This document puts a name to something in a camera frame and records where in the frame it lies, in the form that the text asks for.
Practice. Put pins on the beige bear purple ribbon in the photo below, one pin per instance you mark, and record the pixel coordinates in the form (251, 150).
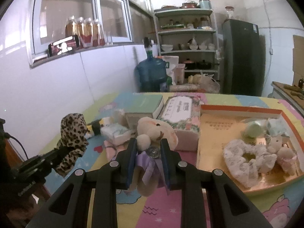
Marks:
(148, 173)

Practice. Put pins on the blue water jug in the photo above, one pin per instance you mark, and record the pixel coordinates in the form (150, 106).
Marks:
(151, 71)

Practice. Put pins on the glass jar on fridge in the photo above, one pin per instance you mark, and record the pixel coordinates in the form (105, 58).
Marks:
(230, 12)

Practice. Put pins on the pink folded cloth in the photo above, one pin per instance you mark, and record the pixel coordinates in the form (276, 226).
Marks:
(112, 150)

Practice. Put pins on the small white tissue pack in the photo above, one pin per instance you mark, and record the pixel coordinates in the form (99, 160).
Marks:
(116, 134)

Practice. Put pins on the kitchen counter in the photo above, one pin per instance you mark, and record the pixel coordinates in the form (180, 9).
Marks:
(291, 94)

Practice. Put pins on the green white tissue box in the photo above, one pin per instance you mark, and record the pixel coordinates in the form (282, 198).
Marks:
(142, 105)

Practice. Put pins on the green soft ball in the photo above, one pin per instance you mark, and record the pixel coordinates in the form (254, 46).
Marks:
(253, 129)

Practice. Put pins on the beige bear pink dress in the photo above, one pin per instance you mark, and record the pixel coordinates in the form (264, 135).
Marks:
(286, 157)

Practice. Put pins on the leopard print scrunchie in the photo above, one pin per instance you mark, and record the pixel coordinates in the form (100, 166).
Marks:
(73, 130)

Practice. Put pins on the amber jar on sill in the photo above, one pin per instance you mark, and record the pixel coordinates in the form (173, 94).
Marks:
(70, 28)

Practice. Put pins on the dark refrigerator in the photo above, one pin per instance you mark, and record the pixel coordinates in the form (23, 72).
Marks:
(244, 64)

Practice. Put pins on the phone on window sill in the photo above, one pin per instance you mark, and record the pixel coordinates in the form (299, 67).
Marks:
(63, 46)

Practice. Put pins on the metal kitchen shelf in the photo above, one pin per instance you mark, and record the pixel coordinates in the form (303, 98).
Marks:
(191, 35)

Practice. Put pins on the teal pot on shelf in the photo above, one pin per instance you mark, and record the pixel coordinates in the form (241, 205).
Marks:
(205, 4)

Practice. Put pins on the yellow black plush toy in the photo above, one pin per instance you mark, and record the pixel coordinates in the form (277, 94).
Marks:
(94, 128)

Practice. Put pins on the colourful cartoon mat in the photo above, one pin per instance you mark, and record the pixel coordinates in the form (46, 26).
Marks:
(164, 210)

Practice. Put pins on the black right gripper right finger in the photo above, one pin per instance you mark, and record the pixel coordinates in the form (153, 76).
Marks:
(209, 199)

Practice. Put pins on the white floral scrunchie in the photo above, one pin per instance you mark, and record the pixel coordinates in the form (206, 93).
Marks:
(245, 162)

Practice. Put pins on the light blue tissue pack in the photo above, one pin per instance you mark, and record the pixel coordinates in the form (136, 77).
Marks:
(276, 127)

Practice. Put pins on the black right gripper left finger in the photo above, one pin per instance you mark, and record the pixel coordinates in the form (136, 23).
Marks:
(69, 205)

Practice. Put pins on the floral tissue pack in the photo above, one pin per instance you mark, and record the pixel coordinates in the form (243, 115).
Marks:
(183, 114)

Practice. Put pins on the plastic bag with food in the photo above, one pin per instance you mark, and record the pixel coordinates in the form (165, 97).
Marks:
(205, 83)

